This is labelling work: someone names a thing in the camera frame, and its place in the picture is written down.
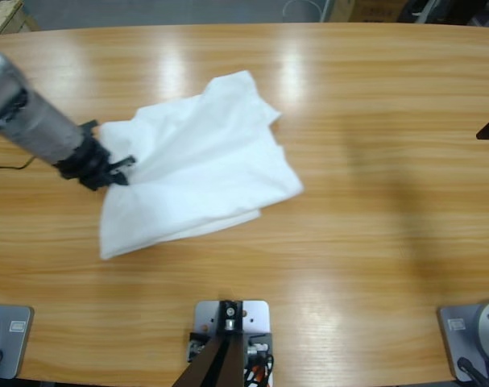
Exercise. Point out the light wooden pallet stack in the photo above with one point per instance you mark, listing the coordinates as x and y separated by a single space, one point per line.
6 16

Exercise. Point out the white T-shirt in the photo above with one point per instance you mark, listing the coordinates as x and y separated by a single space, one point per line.
196 173

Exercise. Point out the dark post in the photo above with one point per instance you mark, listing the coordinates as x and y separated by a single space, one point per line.
222 363

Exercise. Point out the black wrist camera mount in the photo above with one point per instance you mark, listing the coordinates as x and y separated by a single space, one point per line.
89 126

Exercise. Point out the light brown cardboard box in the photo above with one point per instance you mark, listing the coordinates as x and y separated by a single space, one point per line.
341 10

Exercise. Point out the dark grey chair base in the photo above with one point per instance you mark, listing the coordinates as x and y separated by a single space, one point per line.
487 14

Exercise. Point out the dark brown cardboard box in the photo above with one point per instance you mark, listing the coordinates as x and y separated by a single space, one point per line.
375 8

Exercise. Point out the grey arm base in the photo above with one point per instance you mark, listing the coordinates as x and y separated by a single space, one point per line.
457 334
10 342

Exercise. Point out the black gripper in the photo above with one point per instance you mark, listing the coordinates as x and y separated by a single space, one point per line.
85 161

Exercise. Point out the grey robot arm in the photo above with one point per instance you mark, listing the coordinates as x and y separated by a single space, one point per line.
22 109

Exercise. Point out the white mount block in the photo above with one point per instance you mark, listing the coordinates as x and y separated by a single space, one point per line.
256 318

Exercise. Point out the grey metal stand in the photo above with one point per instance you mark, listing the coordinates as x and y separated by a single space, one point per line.
425 10

